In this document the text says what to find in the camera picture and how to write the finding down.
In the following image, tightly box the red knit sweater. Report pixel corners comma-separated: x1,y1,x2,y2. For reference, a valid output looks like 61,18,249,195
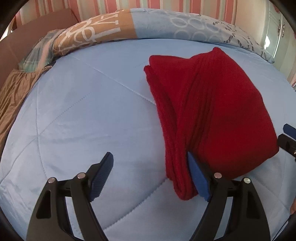
144,47,279,200

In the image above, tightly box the person's right hand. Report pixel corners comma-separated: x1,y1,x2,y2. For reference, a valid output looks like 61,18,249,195
290,198,296,214

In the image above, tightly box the white wardrobe with decals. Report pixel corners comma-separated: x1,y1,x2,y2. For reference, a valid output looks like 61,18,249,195
262,1,295,84

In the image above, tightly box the light blue quilted bedspread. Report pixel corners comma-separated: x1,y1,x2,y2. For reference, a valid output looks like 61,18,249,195
0,38,296,241

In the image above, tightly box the brown folded garment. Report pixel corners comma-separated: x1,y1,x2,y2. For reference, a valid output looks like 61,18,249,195
0,66,52,152

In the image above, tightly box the plaid pastel pillow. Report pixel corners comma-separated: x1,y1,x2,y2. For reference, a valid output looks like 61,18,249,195
18,29,65,72

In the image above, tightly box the patterned folded duvet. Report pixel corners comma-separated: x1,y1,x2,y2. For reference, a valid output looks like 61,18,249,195
53,8,274,64

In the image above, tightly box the pink padded headboard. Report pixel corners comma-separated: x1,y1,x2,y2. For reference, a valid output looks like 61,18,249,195
0,9,78,85

